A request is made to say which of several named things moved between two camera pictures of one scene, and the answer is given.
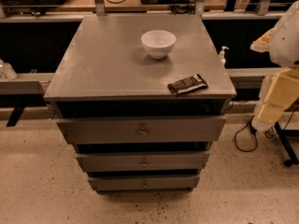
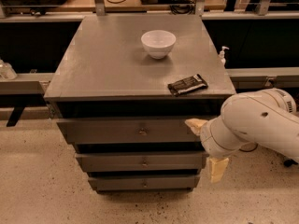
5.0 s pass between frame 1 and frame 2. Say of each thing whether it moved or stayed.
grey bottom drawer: stayed
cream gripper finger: moved
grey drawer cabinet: stayed
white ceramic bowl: stayed
